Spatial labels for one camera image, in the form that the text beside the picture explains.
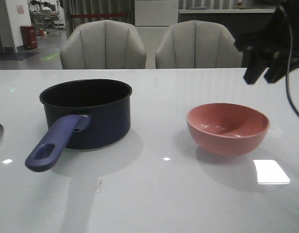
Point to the fruit plate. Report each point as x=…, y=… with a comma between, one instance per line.
x=245, y=4

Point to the right grey chair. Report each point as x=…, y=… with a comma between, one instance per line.
x=197, y=44

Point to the white cabinet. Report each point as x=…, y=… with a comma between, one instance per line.
x=152, y=18

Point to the dark counter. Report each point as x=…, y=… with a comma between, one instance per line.
x=237, y=21

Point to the red bin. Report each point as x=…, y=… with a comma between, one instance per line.
x=28, y=33

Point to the grey chair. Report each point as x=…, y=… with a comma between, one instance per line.
x=104, y=44
x=197, y=44

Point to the dark blue saucepan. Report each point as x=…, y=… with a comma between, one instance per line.
x=81, y=115

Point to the left grey chair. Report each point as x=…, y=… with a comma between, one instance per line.
x=104, y=44

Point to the pink bowl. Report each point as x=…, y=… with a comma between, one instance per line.
x=227, y=129

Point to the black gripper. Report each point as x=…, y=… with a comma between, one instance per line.
x=271, y=46

